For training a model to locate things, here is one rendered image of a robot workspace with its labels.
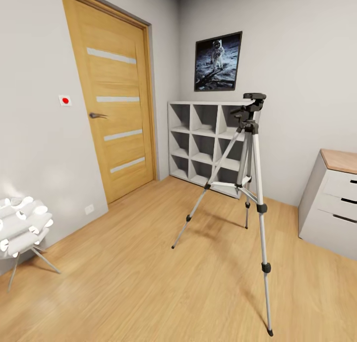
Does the camera tripod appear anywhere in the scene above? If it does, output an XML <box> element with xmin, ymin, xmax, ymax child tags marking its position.
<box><xmin>172</xmin><ymin>93</ymin><xmax>273</xmax><ymax>337</ymax></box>

